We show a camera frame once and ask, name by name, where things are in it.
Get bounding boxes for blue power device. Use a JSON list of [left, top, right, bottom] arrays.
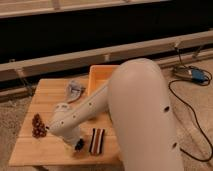
[[173, 66, 205, 82]]

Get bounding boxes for white handled dish brush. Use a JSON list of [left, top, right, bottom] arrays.
[[75, 138, 85, 151]]

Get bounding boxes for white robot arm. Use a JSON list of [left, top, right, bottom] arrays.
[[49, 58, 184, 171]]

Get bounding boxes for bunch of dark grapes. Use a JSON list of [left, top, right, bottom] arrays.
[[32, 114, 47, 138]]

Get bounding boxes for yellow plastic tray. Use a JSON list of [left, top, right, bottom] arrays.
[[87, 65, 117, 95]]

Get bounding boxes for grey crumpled cloth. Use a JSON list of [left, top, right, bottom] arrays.
[[66, 80, 85, 103]]

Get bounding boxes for wooden table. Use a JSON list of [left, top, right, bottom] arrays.
[[9, 79, 121, 166]]

